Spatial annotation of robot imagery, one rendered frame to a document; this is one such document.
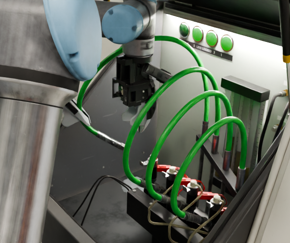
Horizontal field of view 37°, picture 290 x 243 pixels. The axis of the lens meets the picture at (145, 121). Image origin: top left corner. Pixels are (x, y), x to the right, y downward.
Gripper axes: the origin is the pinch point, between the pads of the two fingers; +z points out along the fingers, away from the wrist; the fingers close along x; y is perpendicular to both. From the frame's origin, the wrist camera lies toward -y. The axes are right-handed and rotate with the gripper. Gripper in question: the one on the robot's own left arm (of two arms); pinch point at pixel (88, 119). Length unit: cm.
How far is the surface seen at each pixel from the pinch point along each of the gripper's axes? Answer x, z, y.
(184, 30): -23.4, 2.4, -37.4
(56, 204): -1.7, 11.8, 24.2
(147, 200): 1.3, 28.0, 3.7
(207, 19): -12.1, 3.4, -43.2
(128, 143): 18.9, 8.3, -6.5
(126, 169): 17.7, 12.9, -1.8
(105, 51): -296, -3, 3
